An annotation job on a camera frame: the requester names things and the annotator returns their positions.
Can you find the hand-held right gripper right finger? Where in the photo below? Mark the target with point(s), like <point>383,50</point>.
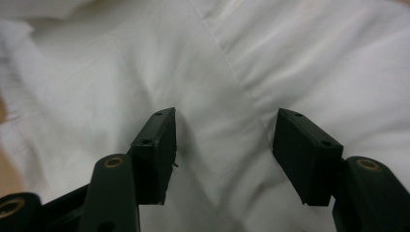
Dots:
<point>306,161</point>

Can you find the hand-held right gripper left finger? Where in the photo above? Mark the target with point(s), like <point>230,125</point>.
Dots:
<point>154,161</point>

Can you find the white tiered skirt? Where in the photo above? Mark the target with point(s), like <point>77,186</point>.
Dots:
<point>225,64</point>

